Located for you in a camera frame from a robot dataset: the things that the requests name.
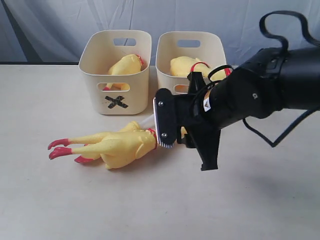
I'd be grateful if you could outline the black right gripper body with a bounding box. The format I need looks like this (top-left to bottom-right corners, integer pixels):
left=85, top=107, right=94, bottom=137
left=174, top=71, right=221, bottom=171

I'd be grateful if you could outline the whole yellow rubber chicken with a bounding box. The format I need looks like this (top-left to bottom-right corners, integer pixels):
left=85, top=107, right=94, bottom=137
left=170, top=56, right=231, bottom=82

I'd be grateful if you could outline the headless yellow rubber chicken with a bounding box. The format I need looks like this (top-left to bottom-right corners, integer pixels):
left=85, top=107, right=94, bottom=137
left=103, top=54, right=144, bottom=91

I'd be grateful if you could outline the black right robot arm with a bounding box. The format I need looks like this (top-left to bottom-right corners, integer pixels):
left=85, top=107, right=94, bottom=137
left=153, top=47, right=320, bottom=171

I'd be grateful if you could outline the severed chicken head with tube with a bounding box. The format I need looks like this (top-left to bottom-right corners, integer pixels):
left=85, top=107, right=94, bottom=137
left=139, top=114, right=154, bottom=127

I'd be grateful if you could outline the cream bin marked X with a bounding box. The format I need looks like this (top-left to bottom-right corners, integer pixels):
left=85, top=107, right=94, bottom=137
left=78, top=29, right=152, bottom=115

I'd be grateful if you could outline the cream bin marked O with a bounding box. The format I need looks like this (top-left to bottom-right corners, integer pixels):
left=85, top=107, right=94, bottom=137
left=155, top=31, right=227, bottom=95

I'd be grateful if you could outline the blue backdrop curtain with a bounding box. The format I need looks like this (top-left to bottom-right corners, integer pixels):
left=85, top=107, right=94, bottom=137
left=0, top=0, right=320, bottom=65

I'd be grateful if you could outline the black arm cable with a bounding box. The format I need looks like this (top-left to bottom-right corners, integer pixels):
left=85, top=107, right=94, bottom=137
left=207, top=10, right=320, bottom=148

